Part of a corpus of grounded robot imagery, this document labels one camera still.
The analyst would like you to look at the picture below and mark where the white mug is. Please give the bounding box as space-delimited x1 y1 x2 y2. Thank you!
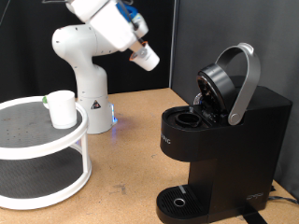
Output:
42 90 78 130

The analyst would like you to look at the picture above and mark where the silver handled brewer lid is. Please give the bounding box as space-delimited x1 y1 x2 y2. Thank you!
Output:
192 42 262 127

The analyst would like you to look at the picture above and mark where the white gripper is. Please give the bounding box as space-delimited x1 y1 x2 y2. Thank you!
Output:
89 0 150 61

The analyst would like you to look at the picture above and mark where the braided grey power cable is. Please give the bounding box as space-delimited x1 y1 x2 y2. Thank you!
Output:
268 194 299 206

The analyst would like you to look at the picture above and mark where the white two-tier turntable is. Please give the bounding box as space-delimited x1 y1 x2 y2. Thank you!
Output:
0 95 93 211

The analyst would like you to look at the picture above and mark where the grey fabric partition panel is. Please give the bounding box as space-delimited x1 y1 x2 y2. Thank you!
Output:
169 0 299 200

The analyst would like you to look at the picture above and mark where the black tape strip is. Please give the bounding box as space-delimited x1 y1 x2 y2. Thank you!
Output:
237 204 269 224

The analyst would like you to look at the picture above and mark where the black backdrop curtain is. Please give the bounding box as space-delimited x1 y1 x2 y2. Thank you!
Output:
0 0 176 104

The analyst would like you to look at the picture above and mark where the black Keurig coffee machine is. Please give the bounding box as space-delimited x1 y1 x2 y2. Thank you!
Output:
155 75 293 224

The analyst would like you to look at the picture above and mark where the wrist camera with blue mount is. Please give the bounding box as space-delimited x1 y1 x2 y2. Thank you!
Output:
115 0 150 41

